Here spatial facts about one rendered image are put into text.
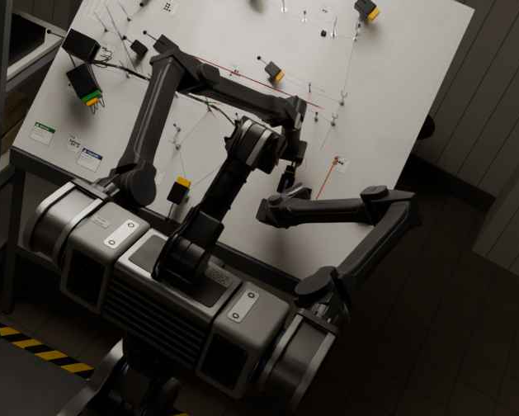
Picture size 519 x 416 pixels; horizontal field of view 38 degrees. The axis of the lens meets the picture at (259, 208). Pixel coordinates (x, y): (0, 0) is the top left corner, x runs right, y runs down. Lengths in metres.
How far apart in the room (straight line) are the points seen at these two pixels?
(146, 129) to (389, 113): 1.02
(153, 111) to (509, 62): 2.95
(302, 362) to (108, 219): 0.43
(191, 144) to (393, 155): 0.64
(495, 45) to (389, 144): 2.00
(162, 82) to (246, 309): 0.63
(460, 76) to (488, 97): 0.20
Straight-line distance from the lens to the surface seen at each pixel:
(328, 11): 2.51
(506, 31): 4.29
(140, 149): 1.60
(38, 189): 2.66
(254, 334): 1.26
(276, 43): 2.48
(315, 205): 1.93
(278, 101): 2.08
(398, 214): 1.68
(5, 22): 2.34
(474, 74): 4.40
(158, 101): 1.68
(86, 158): 2.48
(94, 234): 1.34
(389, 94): 2.45
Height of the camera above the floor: 2.45
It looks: 38 degrees down
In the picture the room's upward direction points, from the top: 21 degrees clockwise
